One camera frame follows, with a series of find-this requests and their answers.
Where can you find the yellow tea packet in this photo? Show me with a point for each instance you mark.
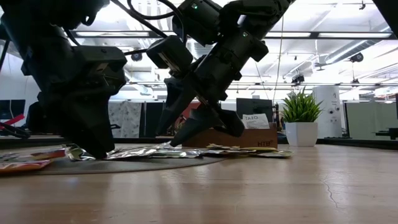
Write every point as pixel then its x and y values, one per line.
pixel 261 149

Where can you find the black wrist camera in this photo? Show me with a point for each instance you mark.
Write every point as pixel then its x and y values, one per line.
pixel 169 53
pixel 102 59

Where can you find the black aluminium table frame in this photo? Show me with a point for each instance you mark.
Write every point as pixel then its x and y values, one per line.
pixel 357 142

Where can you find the green plant in white pot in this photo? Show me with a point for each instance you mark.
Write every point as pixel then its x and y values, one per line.
pixel 301 133

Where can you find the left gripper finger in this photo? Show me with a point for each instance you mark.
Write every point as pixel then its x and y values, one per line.
pixel 90 130
pixel 54 115

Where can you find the black hanging camera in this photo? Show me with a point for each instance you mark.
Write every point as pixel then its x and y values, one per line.
pixel 136 57
pixel 298 78
pixel 357 57

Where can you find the orange white tea packet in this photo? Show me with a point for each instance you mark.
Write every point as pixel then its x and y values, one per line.
pixel 255 122

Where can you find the black desk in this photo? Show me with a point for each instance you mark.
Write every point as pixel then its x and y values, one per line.
pixel 388 133

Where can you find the black monitor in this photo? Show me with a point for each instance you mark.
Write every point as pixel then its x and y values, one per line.
pixel 12 107
pixel 261 105

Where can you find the round grey mat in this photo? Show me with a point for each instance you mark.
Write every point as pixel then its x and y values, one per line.
pixel 124 166

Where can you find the green partition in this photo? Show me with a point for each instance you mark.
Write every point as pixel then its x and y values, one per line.
pixel 370 119

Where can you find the pile of foil tea packets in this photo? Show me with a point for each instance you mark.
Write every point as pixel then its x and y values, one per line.
pixel 136 152

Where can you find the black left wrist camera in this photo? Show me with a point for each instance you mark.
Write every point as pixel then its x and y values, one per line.
pixel 102 59

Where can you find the black ceiling light rail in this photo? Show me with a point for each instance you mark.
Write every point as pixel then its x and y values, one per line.
pixel 314 35

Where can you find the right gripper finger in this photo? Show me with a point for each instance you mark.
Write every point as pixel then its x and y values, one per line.
pixel 175 99
pixel 199 124

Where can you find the wooden tea organizer box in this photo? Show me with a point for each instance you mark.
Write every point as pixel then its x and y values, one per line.
pixel 258 138

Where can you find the white column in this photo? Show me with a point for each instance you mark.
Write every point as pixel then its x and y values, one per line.
pixel 326 102

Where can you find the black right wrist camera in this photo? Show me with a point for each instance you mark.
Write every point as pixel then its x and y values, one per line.
pixel 169 53

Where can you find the black partition panel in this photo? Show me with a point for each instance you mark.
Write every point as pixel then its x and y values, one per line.
pixel 150 119

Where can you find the white patterned curtain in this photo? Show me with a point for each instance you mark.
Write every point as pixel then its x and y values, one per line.
pixel 127 119

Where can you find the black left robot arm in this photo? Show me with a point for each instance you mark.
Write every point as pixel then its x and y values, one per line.
pixel 37 18

